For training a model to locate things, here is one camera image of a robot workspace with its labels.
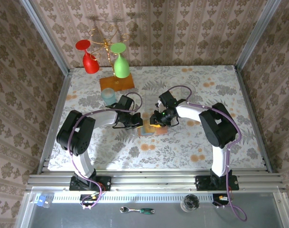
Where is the floral print tablecloth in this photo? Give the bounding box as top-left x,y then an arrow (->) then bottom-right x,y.
47,65 -> 266,171

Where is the frosted blue tumbler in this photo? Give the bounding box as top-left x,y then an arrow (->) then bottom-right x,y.
100,87 -> 117,106

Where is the clear drinking glass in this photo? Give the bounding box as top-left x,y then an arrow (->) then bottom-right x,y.
181,83 -> 197,97

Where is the gold glass rack wooden base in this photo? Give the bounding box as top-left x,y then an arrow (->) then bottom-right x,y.
88,25 -> 135,93

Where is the green wine glass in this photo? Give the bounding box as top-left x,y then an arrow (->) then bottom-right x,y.
110,42 -> 131,79

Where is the red wine glass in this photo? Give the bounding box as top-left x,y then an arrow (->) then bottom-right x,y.
75,39 -> 100,75

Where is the clear glass jar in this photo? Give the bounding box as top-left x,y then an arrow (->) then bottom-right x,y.
180,194 -> 200,213

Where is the black connector block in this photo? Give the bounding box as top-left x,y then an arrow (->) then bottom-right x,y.
79,193 -> 100,207
212,193 -> 231,207

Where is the blue white plastic connector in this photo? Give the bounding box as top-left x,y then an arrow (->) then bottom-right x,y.
36,195 -> 52,209

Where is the aluminium front rail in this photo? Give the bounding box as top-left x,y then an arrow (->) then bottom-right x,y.
25,168 -> 288,192

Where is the aluminium side rail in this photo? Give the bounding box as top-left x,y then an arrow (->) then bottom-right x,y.
37,68 -> 73,175
233,65 -> 274,173

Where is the white slotted cable duct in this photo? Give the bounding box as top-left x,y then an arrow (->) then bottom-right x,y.
35,191 -> 231,204

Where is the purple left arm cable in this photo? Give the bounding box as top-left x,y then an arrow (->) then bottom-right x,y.
66,92 -> 143,210

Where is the ratchet wrench green handle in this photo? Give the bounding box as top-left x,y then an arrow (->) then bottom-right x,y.
119,206 -> 155,214

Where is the aluminium frame post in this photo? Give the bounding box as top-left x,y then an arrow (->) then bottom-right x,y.
19,0 -> 71,76
234,0 -> 277,70

